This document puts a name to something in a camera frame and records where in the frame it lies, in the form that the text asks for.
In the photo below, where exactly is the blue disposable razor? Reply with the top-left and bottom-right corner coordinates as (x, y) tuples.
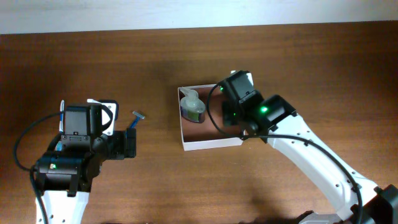
(129, 111), (145, 128)

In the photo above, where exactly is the clear soap pump bottle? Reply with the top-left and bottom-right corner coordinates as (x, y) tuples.
(180, 87), (206, 123)

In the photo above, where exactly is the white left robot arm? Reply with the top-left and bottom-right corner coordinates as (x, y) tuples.
(30, 99), (136, 223)

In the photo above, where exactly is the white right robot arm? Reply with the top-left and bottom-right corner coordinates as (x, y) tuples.
(219, 71), (397, 224)

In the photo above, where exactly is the white cardboard box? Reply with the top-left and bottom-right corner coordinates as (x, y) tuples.
(179, 90), (243, 151)

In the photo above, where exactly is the blue white toothbrush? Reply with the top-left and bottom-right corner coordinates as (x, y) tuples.
(58, 100), (65, 133)

